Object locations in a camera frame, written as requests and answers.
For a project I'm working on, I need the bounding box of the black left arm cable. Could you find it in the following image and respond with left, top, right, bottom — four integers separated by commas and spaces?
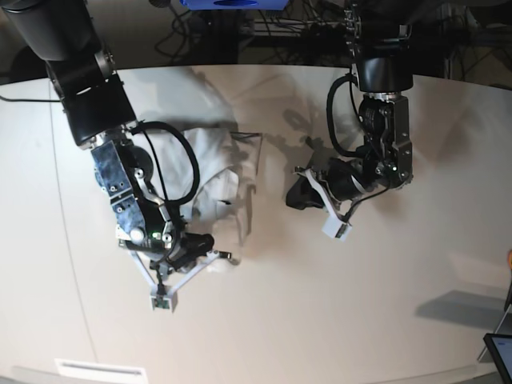
326, 71, 373, 158

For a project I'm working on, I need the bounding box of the white label strip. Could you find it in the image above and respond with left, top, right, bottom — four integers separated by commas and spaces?
55, 358, 147, 383

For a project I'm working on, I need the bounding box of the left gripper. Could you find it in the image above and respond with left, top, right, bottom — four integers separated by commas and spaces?
285, 158, 391, 218

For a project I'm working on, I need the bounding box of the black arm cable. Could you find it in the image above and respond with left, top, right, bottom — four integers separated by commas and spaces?
326, 71, 373, 158
127, 121, 201, 209

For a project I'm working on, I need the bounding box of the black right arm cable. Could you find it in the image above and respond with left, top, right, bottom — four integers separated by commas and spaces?
127, 121, 201, 209

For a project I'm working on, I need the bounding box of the white T-shirt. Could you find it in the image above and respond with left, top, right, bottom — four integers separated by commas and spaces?
158, 126, 265, 275

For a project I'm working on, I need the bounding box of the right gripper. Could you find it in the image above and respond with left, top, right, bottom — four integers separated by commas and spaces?
150, 233, 233, 276

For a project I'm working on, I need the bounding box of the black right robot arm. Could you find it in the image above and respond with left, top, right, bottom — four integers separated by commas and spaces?
1, 1, 233, 278

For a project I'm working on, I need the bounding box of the black tablet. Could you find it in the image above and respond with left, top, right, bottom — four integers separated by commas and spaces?
483, 334, 511, 384

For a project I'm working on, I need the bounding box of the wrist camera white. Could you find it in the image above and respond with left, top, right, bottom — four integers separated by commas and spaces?
304, 168, 352, 242
129, 250, 221, 312

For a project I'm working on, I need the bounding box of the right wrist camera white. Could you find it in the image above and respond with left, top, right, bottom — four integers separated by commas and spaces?
129, 250, 221, 312

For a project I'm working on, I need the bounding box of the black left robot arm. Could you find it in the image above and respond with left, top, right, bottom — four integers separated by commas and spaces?
285, 1, 414, 221

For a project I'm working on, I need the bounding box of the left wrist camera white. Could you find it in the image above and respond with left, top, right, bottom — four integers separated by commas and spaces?
304, 168, 352, 242

